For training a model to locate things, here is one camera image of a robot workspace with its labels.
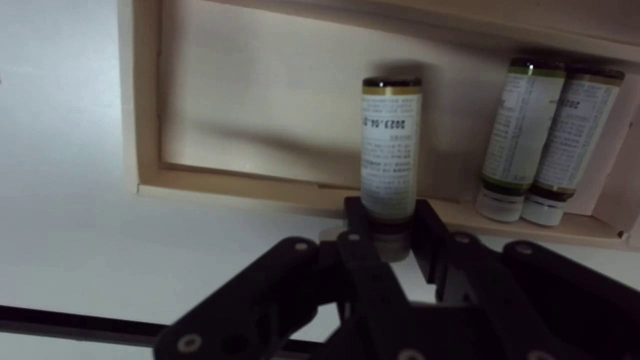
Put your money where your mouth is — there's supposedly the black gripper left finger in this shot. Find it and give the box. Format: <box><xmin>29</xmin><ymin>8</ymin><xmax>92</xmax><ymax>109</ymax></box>
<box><xmin>153</xmin><ymin>195</ymin><xmax>429</xmax><ymax>360</ymax></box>

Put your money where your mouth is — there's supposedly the white label bottle black cap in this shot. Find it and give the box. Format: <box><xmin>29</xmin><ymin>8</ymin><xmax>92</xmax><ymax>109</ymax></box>
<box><xmin>474</xmin><ymin>57</ymin><xmax>568</xmax><ymax>224</ymax></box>
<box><xmin>519</xmin><ymin>65</ymin><xmax>628</xmax><ymax>229</ymax></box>
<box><xmin>358</xmin><ymin>73</ymin><xmax>426</xmax><ymax>263</ymax></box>

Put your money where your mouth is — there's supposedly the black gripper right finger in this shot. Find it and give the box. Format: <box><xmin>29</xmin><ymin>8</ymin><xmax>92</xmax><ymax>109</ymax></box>
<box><xmin>409</xmin><ymin>197</ymin><xmax>640</xmax><ymax>360</ymax></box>

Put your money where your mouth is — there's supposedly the two-compartment wooden box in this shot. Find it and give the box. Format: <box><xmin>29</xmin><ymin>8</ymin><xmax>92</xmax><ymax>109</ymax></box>
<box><xmin>131</xmin><ymin>0</ymin><xmax>640</xmax><ymax>252</ymax></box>

